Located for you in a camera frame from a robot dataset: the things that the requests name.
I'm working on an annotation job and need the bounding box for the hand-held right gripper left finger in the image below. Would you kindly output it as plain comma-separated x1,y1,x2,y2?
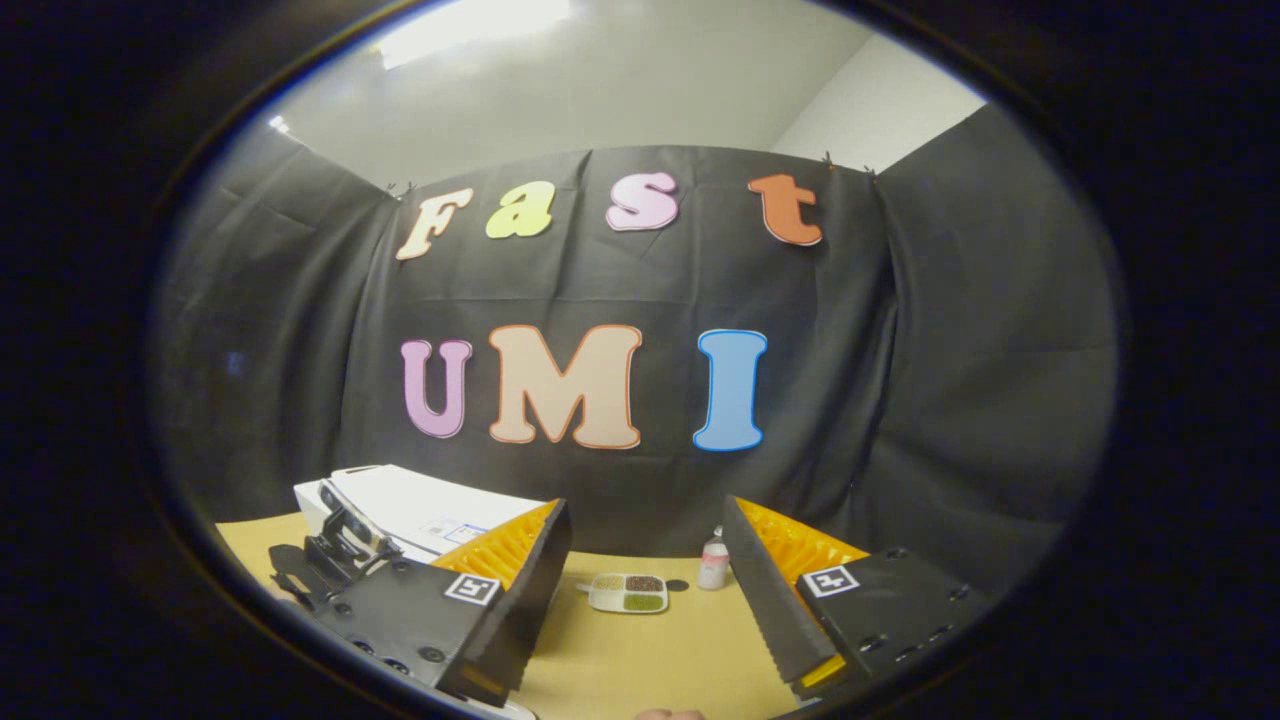
315,498,574,709

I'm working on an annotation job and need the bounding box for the small clear bottle red label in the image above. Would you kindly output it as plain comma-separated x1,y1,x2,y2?
698,526,731,591

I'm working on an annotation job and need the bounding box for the black backdrop cloth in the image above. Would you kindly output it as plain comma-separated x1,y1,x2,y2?
150,103,1119,601

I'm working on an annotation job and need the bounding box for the white microwave oven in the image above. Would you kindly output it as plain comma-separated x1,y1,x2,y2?
293,464,549,564

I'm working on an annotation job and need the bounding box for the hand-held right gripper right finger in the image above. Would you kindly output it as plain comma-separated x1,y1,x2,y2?
722,495,996,701

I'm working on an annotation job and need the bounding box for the divided dish of grains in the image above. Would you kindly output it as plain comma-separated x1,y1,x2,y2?
585,572,669,614

